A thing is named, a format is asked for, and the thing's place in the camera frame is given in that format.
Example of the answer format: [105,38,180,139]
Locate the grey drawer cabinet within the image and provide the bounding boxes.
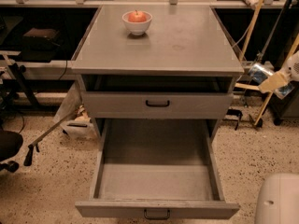
[73,5,243,134]

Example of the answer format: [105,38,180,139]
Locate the white ceramic bowl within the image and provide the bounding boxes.
[122,10,152,35]

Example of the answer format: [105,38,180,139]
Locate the white plastic bag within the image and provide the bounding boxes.
[53,82,96,140]

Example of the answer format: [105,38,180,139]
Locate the grey pole with black handle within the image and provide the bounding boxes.
[23,109,76,166]

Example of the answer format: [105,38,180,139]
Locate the open grey lower drawer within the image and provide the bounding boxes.
[76,119,239,219]

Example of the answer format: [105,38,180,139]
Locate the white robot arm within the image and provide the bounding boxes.
[254,51,299,224]

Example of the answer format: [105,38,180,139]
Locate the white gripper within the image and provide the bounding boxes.
[258,51,299,93]

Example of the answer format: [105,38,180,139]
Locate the black drawer handle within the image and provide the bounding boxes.
[145,100,170,108]
[143,209,171,220]

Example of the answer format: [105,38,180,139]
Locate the black lower drawer handle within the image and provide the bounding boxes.
[143,209,171,220]

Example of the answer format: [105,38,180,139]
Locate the black box on shelf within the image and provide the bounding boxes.
[21,28,60,63]

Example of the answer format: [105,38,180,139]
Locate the black office chair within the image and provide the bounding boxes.
[0,130,23,173]

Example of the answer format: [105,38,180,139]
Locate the black upper drawer handle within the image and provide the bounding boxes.
[145,100,170,108]

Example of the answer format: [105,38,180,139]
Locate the wooden easel frame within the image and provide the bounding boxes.
[235,0,299,128]

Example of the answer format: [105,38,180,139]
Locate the closed grey upper drawer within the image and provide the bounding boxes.
[81,91,233,119]

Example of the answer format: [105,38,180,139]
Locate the red apple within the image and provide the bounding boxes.
[128,10,147,22]

